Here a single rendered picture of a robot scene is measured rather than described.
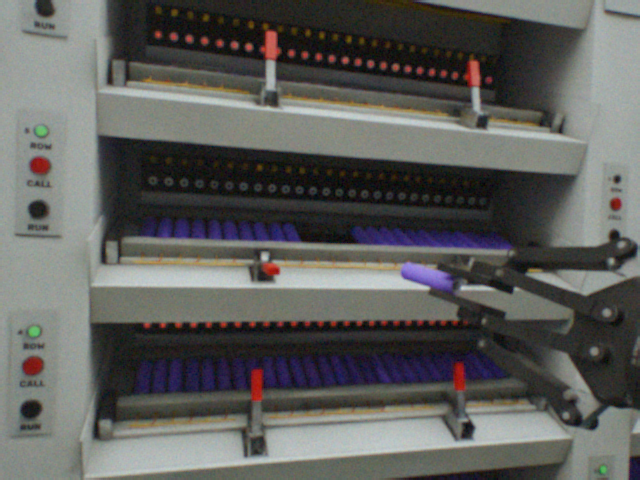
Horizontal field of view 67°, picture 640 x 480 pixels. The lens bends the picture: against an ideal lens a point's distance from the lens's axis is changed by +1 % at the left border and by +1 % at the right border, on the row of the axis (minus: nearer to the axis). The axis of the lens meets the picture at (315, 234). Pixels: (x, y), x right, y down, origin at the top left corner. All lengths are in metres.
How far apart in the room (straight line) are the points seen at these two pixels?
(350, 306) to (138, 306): 0.24
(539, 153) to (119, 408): 0.61
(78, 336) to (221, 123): 0.27
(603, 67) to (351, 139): 0.37
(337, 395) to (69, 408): 0.31
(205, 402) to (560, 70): 0.67
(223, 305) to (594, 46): 0.58
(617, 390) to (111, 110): 0.50
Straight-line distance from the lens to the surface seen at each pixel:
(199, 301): 0.55
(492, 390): 0.77
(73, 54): 0.57
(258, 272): 0.57
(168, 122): 0.55
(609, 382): 0.36
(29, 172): 0.55
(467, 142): 0.64
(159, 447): 0.62
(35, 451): 0.60
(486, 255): 0.70
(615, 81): 0.79
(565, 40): 0.83
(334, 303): 0.57
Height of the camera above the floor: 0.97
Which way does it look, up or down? 1 degrees down
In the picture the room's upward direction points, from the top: 2 degrees clockwise
